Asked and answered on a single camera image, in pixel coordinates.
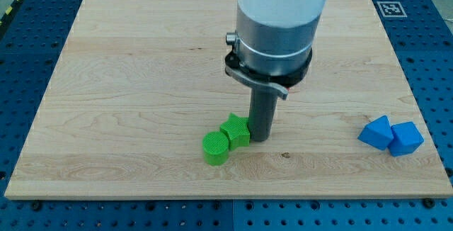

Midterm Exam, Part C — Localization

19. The green cylinder block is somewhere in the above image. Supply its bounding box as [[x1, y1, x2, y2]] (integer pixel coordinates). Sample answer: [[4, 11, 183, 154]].
[[202, 131, 229, 166]]

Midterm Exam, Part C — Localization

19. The light wooden board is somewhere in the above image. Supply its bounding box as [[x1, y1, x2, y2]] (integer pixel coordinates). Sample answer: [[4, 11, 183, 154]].
[[5, 0, 452, 201]]

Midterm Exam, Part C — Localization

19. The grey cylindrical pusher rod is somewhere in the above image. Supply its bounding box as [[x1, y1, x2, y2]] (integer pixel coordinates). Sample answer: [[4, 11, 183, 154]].
[[248, 89, 277, 142]]

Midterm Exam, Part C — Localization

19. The white fiducial marker tag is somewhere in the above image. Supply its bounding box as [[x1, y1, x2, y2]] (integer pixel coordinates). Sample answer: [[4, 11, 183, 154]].
[[377, 1, 407, 18]]

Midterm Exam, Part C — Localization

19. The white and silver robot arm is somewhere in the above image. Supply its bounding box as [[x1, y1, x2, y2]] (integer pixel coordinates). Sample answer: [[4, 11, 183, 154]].
[[225, 0, 326, 142]]

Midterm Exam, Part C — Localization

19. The blue triangular block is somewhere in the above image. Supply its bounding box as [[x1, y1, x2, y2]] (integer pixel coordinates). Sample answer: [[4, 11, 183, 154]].
[[357, 115, 394, 150]]

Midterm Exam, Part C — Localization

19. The blue cube block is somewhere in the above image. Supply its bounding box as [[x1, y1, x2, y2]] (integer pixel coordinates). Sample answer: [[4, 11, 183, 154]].
[[388, 121, 424, 157]]

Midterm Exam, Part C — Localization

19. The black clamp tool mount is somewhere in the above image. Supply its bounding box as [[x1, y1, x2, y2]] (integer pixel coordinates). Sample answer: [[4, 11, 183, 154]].
[[225, 33, 313, 100]]

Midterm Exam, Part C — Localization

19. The green star block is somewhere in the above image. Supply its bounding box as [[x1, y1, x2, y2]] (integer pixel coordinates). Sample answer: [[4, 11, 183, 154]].
[[219, 113, 251, 151]]

